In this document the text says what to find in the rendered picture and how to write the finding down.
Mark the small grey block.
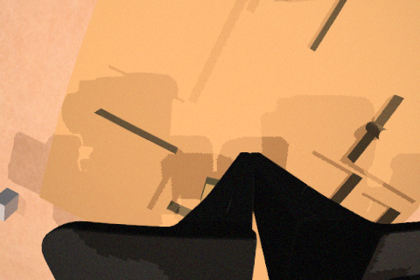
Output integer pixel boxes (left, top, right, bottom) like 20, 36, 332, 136
0, 188, 18, 221

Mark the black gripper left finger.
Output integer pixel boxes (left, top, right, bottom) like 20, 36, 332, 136
41, 151, 258, 280

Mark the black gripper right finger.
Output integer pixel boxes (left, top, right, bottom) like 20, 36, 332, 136
249, 151, 420, 280

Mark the yellow cube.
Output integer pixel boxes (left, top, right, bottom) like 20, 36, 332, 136
200, 176, 220, 202

